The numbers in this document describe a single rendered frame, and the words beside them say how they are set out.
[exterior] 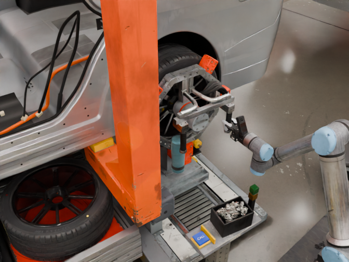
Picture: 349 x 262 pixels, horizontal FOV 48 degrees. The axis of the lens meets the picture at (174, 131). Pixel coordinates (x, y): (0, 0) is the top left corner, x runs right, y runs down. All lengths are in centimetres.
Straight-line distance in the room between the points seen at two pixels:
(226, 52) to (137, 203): 119
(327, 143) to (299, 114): 224
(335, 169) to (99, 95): 129
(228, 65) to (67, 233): 149
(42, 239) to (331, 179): 151
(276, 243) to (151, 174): 121
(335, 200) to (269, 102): 232
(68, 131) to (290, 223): 170
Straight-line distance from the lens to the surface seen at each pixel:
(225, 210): 222
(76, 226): 228
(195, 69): 233
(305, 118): 402
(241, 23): 265
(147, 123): 176
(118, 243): 235
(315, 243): 255
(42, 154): 228
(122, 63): 155
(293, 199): 317
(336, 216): 203
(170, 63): 230
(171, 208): 254
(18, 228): 237
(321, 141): 186
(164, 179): 286
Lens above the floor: 225
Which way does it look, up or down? 38 degrees down
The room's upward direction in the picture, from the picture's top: straight up
